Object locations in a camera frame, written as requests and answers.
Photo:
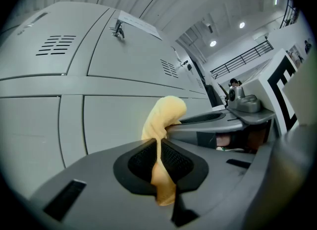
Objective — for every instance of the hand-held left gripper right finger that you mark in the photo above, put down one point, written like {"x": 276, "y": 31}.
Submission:
{"x": 223, "y": 179}

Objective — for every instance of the white paper label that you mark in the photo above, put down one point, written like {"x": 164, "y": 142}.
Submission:
{"x": 138, "y": 23}

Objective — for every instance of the person's right hand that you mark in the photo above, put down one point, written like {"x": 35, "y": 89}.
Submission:
{"x": 224, "y": 141}

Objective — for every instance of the black metal railing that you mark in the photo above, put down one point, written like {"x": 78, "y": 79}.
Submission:
{"x": 262, "y": 47}

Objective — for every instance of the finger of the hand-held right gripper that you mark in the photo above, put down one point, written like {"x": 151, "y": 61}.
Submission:
{"x": 213, "y": 113}
{"x": 210, "y": 126}

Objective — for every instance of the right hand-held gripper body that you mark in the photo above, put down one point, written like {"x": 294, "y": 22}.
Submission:
{"x": 265, "y": 85}

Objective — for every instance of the yellow wiping cloth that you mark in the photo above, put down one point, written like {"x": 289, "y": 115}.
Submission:
{"x": 166, "y": 112}

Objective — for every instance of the grey metal locker cabinet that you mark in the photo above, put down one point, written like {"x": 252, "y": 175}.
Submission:
{"x": 37, "y": 115}

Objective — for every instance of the round ceiling light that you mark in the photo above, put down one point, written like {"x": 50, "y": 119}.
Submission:
{"x": 242, "y": 25}
{"x": 213, "y": 43}

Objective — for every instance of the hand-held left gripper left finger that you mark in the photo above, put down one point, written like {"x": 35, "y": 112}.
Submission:
{"x": 99, "y": 174}

